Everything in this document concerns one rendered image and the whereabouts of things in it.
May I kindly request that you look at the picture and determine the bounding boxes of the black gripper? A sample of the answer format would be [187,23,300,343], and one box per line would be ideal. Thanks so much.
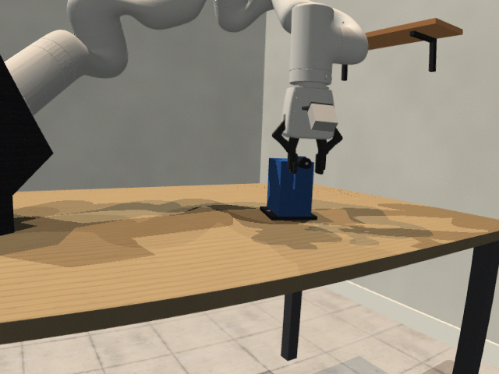
[272,85,343,175]

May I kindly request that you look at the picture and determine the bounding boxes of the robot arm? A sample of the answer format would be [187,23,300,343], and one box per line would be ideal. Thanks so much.
[5,0,369,132]

